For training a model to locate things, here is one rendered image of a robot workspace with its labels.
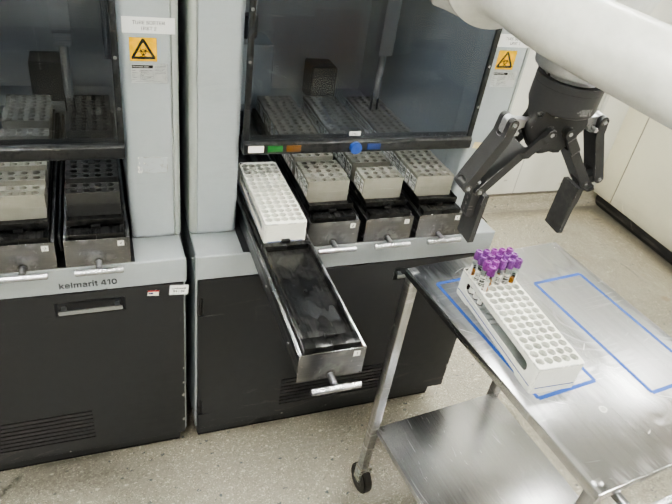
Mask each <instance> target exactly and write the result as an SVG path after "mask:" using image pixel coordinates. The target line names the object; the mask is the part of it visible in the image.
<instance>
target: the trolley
mask: <svg viewBox="0 0 672 504"><path fill-rule="evenodd" d="M513 252H516V253H518V257H520V258H522V259H523V263H522V265H521V268H520V269H519V271H518V274H517V277H516V279H515V280H516V281H517V282H518V283H519V284H520V285H521V287H522V288H523V289H524V290H525V291H526V293H527V294H528V295H529V296H530V297H531V299H532V300H533V301H534V302H535V303H536V304H537V306H538V307H539V308H540V309H541V310H542V312H543V313H544V314H545V315H546V316H547V318H548V319H549V320H550V321H551V322H552V323H553V325H554V326H555V327H556V328H557V329H558V331H559V332H560V333H561V334H562V335H563V336H564V338H565V339H566V340H567V341H568V342H569V344H570V345H571V346H572V347H573V348H574V350H575V351H576V352H577V353H578V354H579V355H580V357H581V358H582V359H583V360H584V365H583V367H582V369H581V370H580V372H579V374H578V376H577V378H576V380H575V382H574V384H573V386H572V387H571V388H565V389H559V390H553V391H547V392H541V393H534V394H529V393H527V392H526V391H525V389H524V388H523V386H522V385H521V383H520V382H519V381H518V379H517V378H516V376H515V375H514V371H513V370H512V368H511V367H510V365H509V364H508V363H507V361H506V360H505V358H504V357H503V355H502V354H501V353H500V351H499V350H498V348H497V347H496V346H495V344H494V343H493V341H492V340H491V338H490V337H489V336H488V334H487V333H486V331H485V330H484V329H483V327H482V326H481V324H480V323H479V321H478V320H477V319H476V317H475V316H474V314H473V313H472V312H471V310H470V309H469V307H468V306H467V305H465V304H464V302H463V301H462V300H461V298H460V297H459V295H458V294H457V289H458V286H459V282H460V279H461V276H462V273H463V270H464V268H470V267H471V265H472V263H473V260H474V258H473V257H474V256H473V257H467V258H461V259H456V260H450V261H445V262H439V263H433V264H428V265H422V266H417V267H411V268H406V271H405V276H406V277H405V281H404V285H403V289H402V293H401V297H400V300H399V304H398V308H397V312H396V316H395V320H394V324H393V328H392V332H391V336H390V340H389V344H388V348H387V352H386V355H385V359H384V363H383V367H382V371H381V375H380V379H379V383H378V387H377V391H376V395H375V399H374V403H373V407H372V410H371V414H370V418H369V422H368V426H367V430H366V434H365V438H364V442H363V446H362V450H361V454H360V458H359V461H358V462H355V463H353V465H352V467H351V475H352V479H353V482H354V485H355V487H356V489H357V490H358V491H359V492H360V493H362V494H364V493H367V492H369V491H370V490H371V487H372V480H371V475H370V474H371V471H372V465H371V464H370V461H371V457H372V453H373V450H374V446H375V442H376V439H377V436H378V438H379V439H380V441H381V443H382V444H383V446H384V448H385V449H386V451H387V453H388V454H389V456H390V458H391V459H392V461H393V463H394V465H395V466H396V468H397V470H398V471H399V473H400V475H401V476H402V478H403V480H404V481H405V483H406V485H407V486H408V488H409V490H410V492H411V493H412V495H413V497H414V498H415V500H416V502H417V503H418V504H600V503H601V502H602V500H603V499H604V498H607V497H609V496H611V498H612V499H613V500H614V501H615V502H616V503H617V504H630V502H629V501H628V500H627V499H626V498H625V496H624V495H623V494H622V493H621V492H620V491H623V490H625V489H627V488H630V487H632V486H634V485H637V484H639V483H641V482H643V481H646V480H648V479H650V478H653V477H655V476H657V475H660V474H662V473H664V472H667V471H669V470H671V469H672V338H671V337H670V336H669V335H668V334H667V333H665V332H664V331H663V330H662V329H661V328H659V327H658V326H657V325H656V324H654V323H653V322H652V321H651V320H650V319H648V318H647V317H646V316H645V315H644V314H642V313H641V312H640V311H639V310H637V309H636V308H635V307H634V306H633V305H631V304H630V303H629V302H628V301H626V300H625V299H624V298H623V297H622V296H620V295H619V294H618V293H617V292H616V291H614V290H613V289H612V288H611V287H609V286H608V285H607V284H606V283H605V282H603V281H602V280H601V279H600V278H599V277H597V276H596V275H595V274H594V273H592V272H591V271H590V270H589V269H588V268H586V267H585V266H584V265H583V264H582V263H580V262H579V261H578V260H577V259H575V258H574V257H573V256H572V255H571V254H569V253H568V252H567V251H566V250H564V249H563V248H562V247H561V246H560V245H558V244H557V243H556V242H551V243H546V244H540V245H534V246H529V247H523V248H518V249H514V251H513ZM417 290H418V292H419V293H420V294H421V295H422V296H423V298H424V299H425V300H426V301H427V302H428V304H429V305H430V306H431V307H432V308H433V310H434V311H435V312H436V313H437V314H438V316H439V317H440V318H441V319H442V320H443V322H444V323H445V324H446V325H447V326H448V327H449V329H450V330H451V331H452V332H453V333H454V335H455V336H456V337H457V338H458V339H459V341H460V342H461V343H462V344H463V345H464V347H465V348H466V349H467V350H468V351H469V353H470V354H471V355H472V356H473V357H474V359H475V360H476V361H477V362H478V363H479V365H480V366H481V367H482V368H483V369H484V371H485V372H486V373H487V374H488V375H489V377H490V378H491V379H492V382H491V385H490V387H489V390H488V392H487V394H486V395H484V396H481V397H477V398H474V399H471V400H467V401H464V402H461V403H457V404H454V405H451V406H447V407H444V408H441V409H437V410H434V411H431V412H427V413H424V414H421V415H417V416H414V417H411V418H407V419H404V420H401V421H397V422H394V423H391V424H387V425H384V426H381V427H380V424H381V420H382V417H383V413H384V409H385V406H386V402H387V398H388V395H389V391H390V387H391V384H392V380H393V376H394V373H395V369H396V365H397V362H398V358H399V354H400V351H401V347H402V343H403V340H404V336H405V332H406V329H407V325H408V321H409V318H410V314H411V310H412V307H413V303H414V299H415V296H416V292H417ZM500 390H501V391H502V392H503V393H504V394H505V396H506V397H507V398H508V399H509V400H510V402H511V403H512V404H513V405H514V406H515V408H516V409H517V410H518V411H519V412H520V414H521V415H522V416H523V417H524V418H525V420H526V421H527V422H528V423H529V424H530V426H531V427H532V428H533V429H534V430H535V432H536V433H537V434H538V435H539V436H540V438H541V439H542V440H543V441H544V442H545V444H546V445H547V446H548V447H549V448H550V450H551V451H552V452H553V453H554V454H555V455H556V457H557V458H558V459H559V460H560V461H561V463H562V464H563V465H564V466H565V467H566V469H567V470H568V471H569V472H570V473H571V475H572V476H573V477H574V478H575V479H576V481H577V482H578V483H579V484H580V485H581V487H582V488H583V491H582V492H581V494H580V496H578V495H577V493H576V492H575V491H574V490H573V489H572V487H571V486H570V485H569V484H568V482H567V481H566V480H565V479H564V478H563V476H562V475H561V474H560V473H559V471H558V470H557V469H556V468H555V467H554V465H553V464H552V463H551V462H550V461H549V459H548V458H547V457H546V456H545V454H544V453H543V452H542V451H541V450H540V448H539V447H538V446H537V445H536V443H535V442H534V441H533V440H532V439H531V437H530V436H529V435H528V434H527V432H526V431H525V430H524V429H523V428H522V426H521V425H520V424H519V423H518V422H517V420H516V419H515V418H514V417H513V415H512V414H511V413H510V412H509V411H508V409H507V408H506V407H505V406H504V404H503V403H502V402H501V401H500V400H499V398H498V395H499V392H500Z"/></svg>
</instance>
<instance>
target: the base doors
mask: <svg viewBox="0 0 672 504"><path fill-rule="evenodd" d="M593 191H594V192H595V193H597V194H598V195H599V196H601V197H602V198H603V199H604V200H606V201H607V202H608V203H610V204H611V205H612V206H614V207H615V208H616V209H618V210H619V211H620V212H621V213H623V214H624V215H625V216H627V217H628V218H629V219H630V220H632V221H633V222H634V223H635V224H637V225H638V226H639V227H641V228H642V229H643V230H644V231H646V232H647V233H648V234H649V235H651V236H652V237H653V238H655V239H656V240H657V241H658V242H660V243H661V244H662V245H663V246H665V247H666V248H667V249H669V250H670V251H671V252H672V130H671V129H669V128H667V127H666V126H664V125H662V124H660V123H658V122H657V121H655V120H653V119H651V118H650V117H648V116H646V115H644V114H642V113H641V112H639V111H637V110H635V109H634V108H632V107H629V109H628V111H627V114H626V116H625V118H624V121H623V123H622V125H621V128H620V130H619V132H618V134H617V137H616V139H615V141H614V144H613V146H612V148H611V151H610V153H609V155H608V158H607V160H606V162H605V164H604V178H603V180H602V181H601V182H600V183H596V185H595V187H594V190H593Z"/></svg>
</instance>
